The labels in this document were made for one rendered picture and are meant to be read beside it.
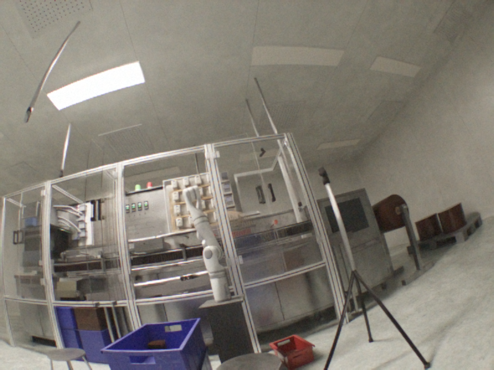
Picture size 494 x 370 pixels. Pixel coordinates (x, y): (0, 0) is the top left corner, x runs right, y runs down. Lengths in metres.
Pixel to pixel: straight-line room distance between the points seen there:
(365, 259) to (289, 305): 0.90
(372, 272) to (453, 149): 3.01
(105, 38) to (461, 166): 5.32
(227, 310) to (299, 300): 1.00
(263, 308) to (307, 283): 0.46
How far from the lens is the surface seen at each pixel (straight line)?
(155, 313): 2.11
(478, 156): 4.42
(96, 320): 2.13
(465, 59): 4.54
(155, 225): 2.35
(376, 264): 2.45
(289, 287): 2.03
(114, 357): 1.13
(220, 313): 1.23
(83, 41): 2.35
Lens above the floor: 0.74
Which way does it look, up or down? 20 degrees up
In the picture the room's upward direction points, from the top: 14 degrees counter-clockwise
